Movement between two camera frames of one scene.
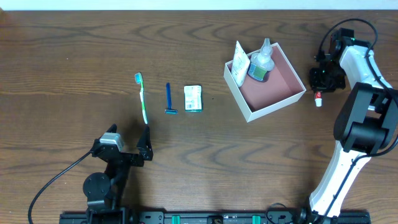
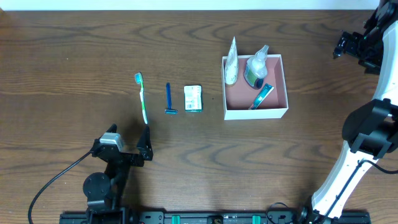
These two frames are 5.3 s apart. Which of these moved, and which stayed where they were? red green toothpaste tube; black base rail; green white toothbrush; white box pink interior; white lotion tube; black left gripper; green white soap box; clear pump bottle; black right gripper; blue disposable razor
Moved: clear pump bottle; red green toothpaste tube; black right gripper; white lotion tube; white box pink interior
Stayed: black left gripper; blue disposable razor; green white soap box; black base rail; green white toothbrush
